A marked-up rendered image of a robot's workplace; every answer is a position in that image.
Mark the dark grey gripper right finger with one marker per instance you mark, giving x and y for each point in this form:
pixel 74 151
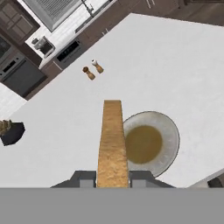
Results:
pixel 142 178

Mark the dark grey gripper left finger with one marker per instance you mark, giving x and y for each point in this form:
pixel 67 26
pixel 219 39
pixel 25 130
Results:
pixel 83 178

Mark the grey plate with brown centre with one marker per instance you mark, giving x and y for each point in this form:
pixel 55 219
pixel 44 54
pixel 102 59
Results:
pixel 154 143

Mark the dark stool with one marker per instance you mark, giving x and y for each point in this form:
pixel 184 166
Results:
pixel 215 181

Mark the black knife block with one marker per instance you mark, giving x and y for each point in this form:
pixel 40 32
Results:
pixel 11 132

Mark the wooden shaker with dark cap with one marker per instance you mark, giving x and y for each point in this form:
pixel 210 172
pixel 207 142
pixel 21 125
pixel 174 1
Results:
pixel 88 73

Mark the wooden shaker with white cap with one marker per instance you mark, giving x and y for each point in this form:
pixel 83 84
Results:
pixel 97 66

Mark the grey oven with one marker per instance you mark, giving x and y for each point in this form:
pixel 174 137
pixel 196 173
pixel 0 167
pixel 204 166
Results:
pixel 17 73

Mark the black dishwasher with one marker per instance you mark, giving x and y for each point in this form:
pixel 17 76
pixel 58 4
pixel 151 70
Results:
pixel 68 52

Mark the white sink with tap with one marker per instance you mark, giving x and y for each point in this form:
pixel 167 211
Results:
pixel 62 10

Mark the dark brown cupboard run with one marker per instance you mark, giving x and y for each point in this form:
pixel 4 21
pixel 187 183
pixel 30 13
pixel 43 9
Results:
pixel 16 22

